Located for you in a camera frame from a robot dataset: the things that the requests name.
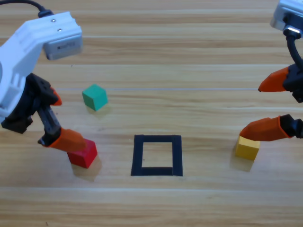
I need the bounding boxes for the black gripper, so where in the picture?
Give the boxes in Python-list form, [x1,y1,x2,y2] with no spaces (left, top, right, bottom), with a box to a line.
[239,63,303,142]
[1,72,87,152]

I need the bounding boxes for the green wooden cube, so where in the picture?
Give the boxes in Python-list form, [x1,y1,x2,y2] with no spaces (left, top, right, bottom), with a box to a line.
[81,84,108,111]

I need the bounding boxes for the red wooden cube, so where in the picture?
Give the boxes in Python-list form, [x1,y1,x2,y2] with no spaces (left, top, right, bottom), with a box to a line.
[67,139,98,169]

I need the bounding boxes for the yellow wooden cube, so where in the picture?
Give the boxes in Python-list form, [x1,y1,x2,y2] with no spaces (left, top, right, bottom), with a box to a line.
[234,136,261,161]

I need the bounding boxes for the black tape rectangle outline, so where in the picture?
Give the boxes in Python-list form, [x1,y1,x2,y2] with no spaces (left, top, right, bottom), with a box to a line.
[130,134,183,177]

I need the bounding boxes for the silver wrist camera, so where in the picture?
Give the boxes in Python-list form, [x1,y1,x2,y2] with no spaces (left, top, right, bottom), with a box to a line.
[269,0,303,31]
[43,34,83,61]

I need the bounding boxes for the white camera mount collar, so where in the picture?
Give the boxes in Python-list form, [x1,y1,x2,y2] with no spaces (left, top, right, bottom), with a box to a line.
[0,11,82,118]

